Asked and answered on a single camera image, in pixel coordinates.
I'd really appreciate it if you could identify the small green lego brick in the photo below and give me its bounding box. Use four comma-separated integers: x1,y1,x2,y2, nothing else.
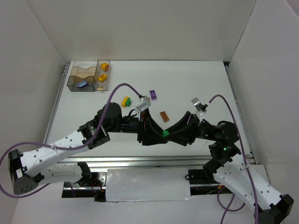
162,130,170,138

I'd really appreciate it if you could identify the green curved lego brick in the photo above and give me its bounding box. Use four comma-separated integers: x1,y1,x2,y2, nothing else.
125,98,131,107

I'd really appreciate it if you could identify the yellow green lego stack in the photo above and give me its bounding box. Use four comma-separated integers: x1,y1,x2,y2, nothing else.
121,97,128,108

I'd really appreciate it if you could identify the yellow lego brick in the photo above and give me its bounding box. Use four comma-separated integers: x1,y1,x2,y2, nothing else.
98,74,107,83

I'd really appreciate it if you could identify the orange lego brick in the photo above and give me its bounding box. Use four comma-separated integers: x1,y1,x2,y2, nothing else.
100,63,109,71

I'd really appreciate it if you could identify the purple round lego piece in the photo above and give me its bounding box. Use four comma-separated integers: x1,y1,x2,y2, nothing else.
77,80,88,89

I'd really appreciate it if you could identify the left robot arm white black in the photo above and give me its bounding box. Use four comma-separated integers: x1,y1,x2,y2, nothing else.
8,103,167,196

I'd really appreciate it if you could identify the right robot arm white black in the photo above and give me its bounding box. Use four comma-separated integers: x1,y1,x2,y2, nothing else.
165,112,294,224

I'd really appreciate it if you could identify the brown lego tile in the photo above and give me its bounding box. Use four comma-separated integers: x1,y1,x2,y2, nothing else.
160,111,170,122

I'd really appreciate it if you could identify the purple lego plate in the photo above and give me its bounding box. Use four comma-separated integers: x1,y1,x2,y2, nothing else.
149,90,157,100

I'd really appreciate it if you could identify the white foam cover board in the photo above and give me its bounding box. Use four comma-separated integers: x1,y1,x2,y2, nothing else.
106,168,192,202

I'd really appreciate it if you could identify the clear tall container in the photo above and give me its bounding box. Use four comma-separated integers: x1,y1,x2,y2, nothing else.
93,59,111,91

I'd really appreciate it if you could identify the grey tinted container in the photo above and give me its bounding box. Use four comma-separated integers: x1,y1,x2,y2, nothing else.
67,76,95,92

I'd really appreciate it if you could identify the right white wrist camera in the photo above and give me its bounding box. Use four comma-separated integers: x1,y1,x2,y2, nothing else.
191,97,208,120

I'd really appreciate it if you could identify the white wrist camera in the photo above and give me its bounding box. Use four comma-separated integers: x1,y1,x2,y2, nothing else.
135,96,151,113
191,97,208,120

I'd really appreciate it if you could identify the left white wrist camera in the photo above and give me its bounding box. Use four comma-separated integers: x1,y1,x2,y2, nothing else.
135,96,151,113

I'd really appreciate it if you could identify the aluminium front rail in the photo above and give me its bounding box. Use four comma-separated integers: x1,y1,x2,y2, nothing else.
56,155,255,169

